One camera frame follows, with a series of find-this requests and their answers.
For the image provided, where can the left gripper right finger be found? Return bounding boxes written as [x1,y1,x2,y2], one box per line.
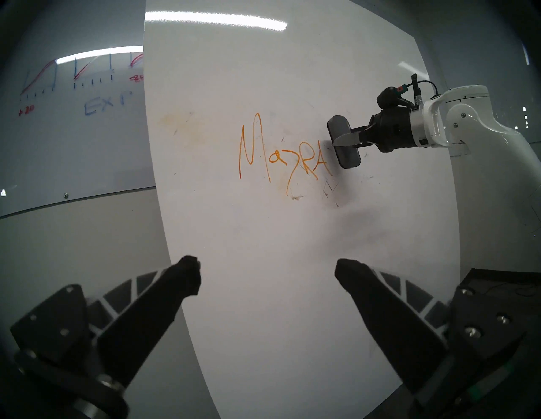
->
[334,258,527,394]

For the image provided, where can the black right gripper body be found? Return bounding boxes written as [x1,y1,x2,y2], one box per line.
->
[365,107,417,154]

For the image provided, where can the dark grey whiteboard eraser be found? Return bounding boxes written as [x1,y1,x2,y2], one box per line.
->
[327,115,363,169]

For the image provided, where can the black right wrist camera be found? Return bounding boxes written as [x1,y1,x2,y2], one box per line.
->
[376,86,413,109]

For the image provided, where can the black right camera cable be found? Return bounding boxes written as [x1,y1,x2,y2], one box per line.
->
[409,74,440,107]

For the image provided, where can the wall-mounted glass whiteboard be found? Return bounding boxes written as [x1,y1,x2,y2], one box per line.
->
[0,0,541,218]

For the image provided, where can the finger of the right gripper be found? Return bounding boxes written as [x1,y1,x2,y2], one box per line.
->
[331,126,375,148]

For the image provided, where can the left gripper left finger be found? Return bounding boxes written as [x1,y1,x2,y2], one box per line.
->
[9,255,202,387]

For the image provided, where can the white freestanding whiteboard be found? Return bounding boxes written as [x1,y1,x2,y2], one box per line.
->
[144,0,463,419]

